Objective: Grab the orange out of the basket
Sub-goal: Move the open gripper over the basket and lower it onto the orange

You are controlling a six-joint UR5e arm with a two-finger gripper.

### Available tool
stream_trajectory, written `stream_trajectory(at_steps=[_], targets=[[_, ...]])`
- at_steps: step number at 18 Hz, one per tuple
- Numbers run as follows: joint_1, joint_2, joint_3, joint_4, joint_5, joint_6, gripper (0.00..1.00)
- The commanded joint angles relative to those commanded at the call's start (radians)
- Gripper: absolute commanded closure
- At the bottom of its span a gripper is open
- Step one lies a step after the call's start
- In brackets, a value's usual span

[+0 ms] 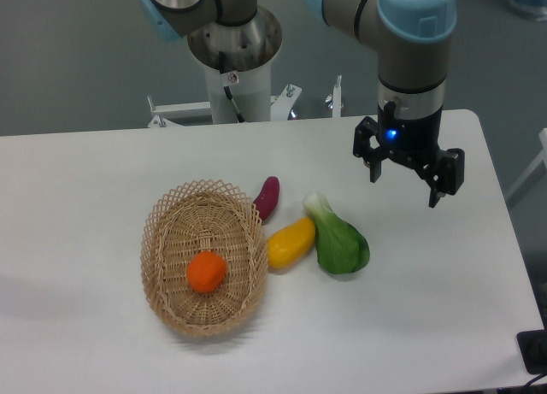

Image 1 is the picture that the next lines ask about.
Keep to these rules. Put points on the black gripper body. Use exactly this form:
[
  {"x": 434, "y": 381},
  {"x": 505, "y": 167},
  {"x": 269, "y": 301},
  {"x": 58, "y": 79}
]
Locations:
[{"x": 411, "y": 143}]

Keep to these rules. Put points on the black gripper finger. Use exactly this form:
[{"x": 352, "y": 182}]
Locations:
[
  {"x": 444, "y": 174},
  {"x": 372, "y": 157}
]

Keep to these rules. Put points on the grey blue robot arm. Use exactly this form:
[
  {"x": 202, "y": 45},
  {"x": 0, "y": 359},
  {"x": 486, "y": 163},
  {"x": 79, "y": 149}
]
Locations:
[{"x": 236, "y": 41}]

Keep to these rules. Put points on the woven wicker basket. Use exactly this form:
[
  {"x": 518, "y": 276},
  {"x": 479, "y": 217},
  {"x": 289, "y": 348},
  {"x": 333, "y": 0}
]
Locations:
[{"x": 193, "y": 217}]

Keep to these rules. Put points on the green bok choy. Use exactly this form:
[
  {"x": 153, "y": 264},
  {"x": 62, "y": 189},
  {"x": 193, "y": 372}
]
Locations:
[{"x": 340, "y": 247}]

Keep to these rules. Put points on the purple sweet potato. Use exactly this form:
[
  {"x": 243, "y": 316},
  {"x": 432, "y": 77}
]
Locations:
[{"x": 268, "y": 197}]

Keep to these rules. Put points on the yellow bell pepper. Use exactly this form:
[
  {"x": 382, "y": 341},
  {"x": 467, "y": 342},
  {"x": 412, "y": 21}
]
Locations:
[{"x": 290, "y": 243}]

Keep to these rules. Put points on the black device at edge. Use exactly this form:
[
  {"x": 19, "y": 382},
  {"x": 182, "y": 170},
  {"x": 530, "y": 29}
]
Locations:
[{"x": 532, "y": 346}]

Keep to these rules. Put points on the orange fruit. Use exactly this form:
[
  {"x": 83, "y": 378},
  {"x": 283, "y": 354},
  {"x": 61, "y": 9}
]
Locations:
[{"x": 206, "y": 271}]

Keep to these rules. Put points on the white frame at right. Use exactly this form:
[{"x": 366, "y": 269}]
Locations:
[{"x": 531, "y": 175}]

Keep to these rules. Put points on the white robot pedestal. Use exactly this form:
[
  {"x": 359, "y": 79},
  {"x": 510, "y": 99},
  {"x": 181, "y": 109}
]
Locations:
[{"x": 233, "y": 98}]

